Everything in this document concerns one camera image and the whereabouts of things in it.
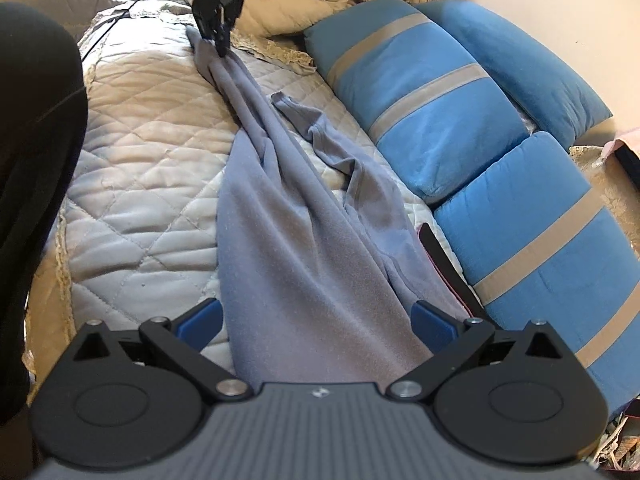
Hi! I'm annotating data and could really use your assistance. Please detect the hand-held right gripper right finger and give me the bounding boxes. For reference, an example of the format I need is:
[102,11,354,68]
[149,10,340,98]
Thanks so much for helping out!
[387,300,581,403]

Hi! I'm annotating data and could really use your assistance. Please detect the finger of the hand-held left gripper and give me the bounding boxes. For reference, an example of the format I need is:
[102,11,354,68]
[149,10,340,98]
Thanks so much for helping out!
[215,10,234,57]
[197,7,221,43]

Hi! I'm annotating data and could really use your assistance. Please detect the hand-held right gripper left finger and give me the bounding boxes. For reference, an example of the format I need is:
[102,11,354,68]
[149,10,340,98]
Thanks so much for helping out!
[65,297,253,403]

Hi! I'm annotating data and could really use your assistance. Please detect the blue-grey pants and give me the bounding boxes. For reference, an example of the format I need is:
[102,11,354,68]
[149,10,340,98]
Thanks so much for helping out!
[186,25,481,396]

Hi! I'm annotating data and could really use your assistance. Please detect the black belt with pink edge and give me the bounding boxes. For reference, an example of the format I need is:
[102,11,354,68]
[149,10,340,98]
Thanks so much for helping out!
[417,222,488,318]

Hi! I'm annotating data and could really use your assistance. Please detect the blue grey-striped pillow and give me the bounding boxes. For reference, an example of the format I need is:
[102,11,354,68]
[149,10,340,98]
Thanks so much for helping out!
[432,132,640,421]
[302,0,531,206]

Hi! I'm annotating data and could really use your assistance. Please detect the grey quilted bedspread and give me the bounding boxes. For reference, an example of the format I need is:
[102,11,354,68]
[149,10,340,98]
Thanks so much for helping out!
[0,0,481,386]

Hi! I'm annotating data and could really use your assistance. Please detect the person's black clothing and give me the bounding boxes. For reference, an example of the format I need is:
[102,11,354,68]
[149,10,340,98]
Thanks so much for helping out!
[0,2,90,411]

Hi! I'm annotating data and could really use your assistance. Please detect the beige floral lace cover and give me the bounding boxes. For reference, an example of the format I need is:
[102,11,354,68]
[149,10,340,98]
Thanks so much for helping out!
[567,145,640,246]

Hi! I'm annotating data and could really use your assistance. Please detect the pink cloth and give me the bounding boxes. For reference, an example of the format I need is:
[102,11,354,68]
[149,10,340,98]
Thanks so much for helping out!
[602,127,640,161]

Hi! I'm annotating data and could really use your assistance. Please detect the plain blue pillow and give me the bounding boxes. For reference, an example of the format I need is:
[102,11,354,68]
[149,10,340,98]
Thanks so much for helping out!
[415,0,615,151]

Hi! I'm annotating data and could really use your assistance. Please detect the thin black cable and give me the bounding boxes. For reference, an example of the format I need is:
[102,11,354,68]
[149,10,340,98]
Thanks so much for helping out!
[79,0,196,61]

